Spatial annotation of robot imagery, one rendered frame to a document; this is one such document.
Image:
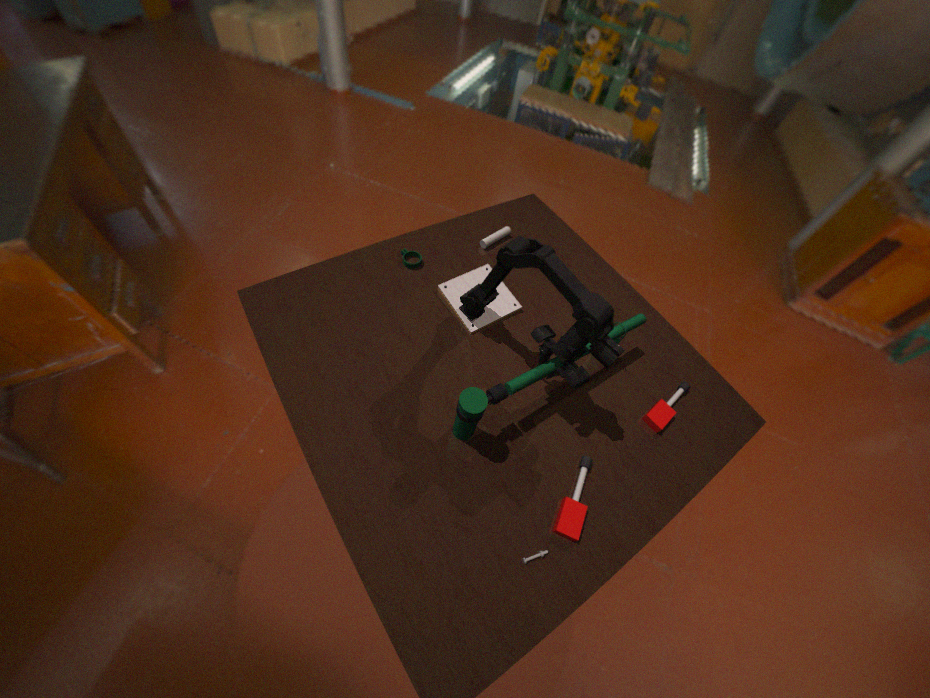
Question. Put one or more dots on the white cylinder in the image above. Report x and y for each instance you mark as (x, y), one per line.
(495, 237)

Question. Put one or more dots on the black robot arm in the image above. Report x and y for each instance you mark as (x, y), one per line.
(593, 313)

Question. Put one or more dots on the small grey bolt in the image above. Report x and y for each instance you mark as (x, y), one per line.
(541, 554)

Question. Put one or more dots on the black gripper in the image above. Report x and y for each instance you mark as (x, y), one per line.
(565, 350)

